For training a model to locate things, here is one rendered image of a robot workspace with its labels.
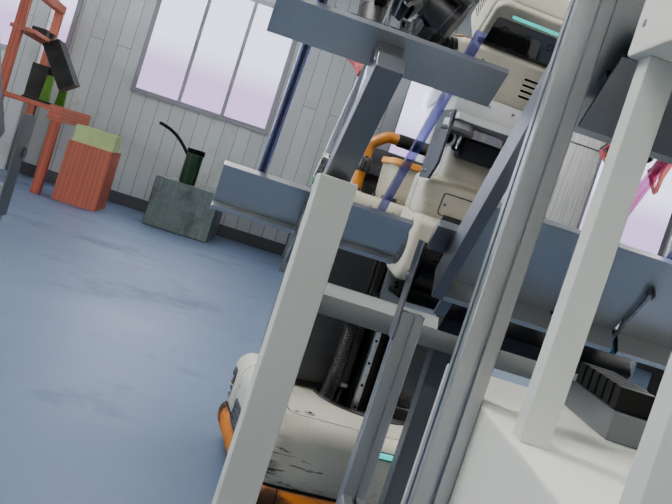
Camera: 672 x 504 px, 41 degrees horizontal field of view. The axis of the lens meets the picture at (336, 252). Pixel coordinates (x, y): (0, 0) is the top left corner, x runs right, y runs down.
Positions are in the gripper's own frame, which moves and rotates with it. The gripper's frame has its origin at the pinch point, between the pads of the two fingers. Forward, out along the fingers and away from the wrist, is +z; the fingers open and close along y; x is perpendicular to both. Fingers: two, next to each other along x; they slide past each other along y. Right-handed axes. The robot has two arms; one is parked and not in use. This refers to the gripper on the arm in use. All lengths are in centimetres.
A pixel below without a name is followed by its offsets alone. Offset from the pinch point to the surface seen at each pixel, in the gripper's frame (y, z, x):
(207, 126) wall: -32, -526, 591
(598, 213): 16, 55, -40
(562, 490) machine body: 15, 80, -35
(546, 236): 32.7, 21.3, 1.3
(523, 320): 36.9, 26.1, 17.3
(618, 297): 49, 23, 8
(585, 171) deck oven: 298, -457, 426
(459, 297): 25.7, 24.6, 18.1
